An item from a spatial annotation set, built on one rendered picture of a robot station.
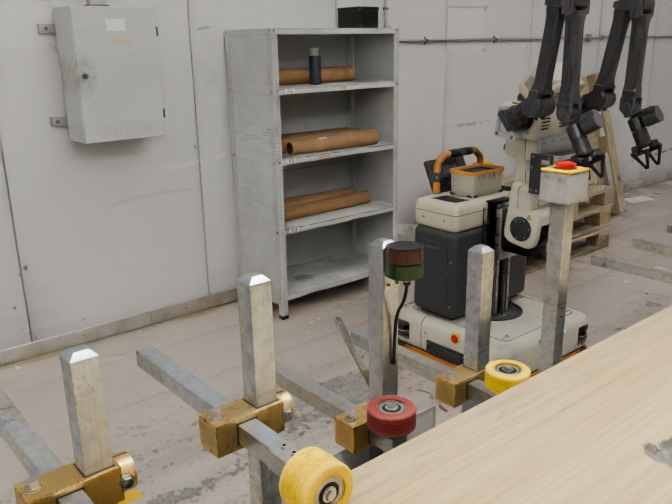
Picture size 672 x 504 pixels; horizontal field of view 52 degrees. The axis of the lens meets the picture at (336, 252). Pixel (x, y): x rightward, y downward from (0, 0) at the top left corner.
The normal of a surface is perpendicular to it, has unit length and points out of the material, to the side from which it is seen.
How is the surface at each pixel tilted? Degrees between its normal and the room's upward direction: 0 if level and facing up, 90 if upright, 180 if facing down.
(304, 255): 90
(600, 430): 0
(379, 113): 90
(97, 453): 90
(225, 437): 90
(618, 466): 0
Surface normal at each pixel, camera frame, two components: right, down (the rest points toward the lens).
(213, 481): -0.02, -0.96
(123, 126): 0.64, 0.21
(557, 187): -0.77, 0.20
